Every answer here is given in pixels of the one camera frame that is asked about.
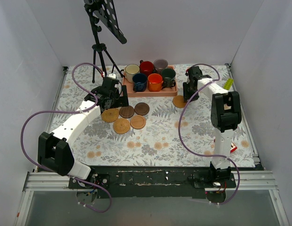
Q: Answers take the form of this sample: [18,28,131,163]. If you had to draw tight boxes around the red mug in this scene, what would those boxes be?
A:
[139,60,154,76]

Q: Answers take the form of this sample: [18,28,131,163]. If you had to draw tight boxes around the cream enamel mug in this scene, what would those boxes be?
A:
[121,64,140,83]

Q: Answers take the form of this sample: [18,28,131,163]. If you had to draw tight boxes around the orange mug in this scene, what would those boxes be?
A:
[147,73,167,92]

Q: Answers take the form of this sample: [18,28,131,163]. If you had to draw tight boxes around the floral table mat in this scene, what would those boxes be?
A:
[41,65,257,168]

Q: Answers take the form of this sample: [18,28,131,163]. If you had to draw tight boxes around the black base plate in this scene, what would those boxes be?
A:
[37,164,264,200]

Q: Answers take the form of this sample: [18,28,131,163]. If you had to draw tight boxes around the black music stand tripod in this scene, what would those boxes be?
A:
[84,0,127,78]

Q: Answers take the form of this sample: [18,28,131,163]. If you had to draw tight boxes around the grey lilac mug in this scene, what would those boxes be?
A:
[153,59,168,74]

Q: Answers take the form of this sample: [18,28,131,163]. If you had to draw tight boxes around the toy brick car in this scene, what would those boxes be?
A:
[223,78,234,90]

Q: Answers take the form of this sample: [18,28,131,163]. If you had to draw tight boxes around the red toy brick window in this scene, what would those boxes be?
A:
[230,142,237,153]

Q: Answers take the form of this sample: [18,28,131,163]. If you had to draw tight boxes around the woven cork coaster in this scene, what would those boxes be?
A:
[101,108,119,123]
[113,118,130,134]

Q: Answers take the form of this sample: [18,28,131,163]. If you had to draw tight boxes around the light wooden coaster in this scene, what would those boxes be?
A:
[173,95,187,108]
[130,115,146,129]

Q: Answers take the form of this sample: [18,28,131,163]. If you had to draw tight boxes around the dark green mug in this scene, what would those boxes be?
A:
[161,68,176,88]

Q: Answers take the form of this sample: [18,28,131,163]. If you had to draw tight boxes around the dark blue mug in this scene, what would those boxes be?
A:
[132,73,148,92]

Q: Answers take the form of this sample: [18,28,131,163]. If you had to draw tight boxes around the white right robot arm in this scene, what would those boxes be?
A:
[183,64,242,187]

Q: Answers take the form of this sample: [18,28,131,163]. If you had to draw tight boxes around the dark wooden coaster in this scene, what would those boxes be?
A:
[119,105,135,119]
[134,102,150,116]

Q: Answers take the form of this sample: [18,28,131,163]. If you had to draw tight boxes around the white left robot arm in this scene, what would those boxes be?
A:
[38,76,129,188]

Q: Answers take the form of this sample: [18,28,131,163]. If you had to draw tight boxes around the pink serving tray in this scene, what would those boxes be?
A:
[122,67,178,97]

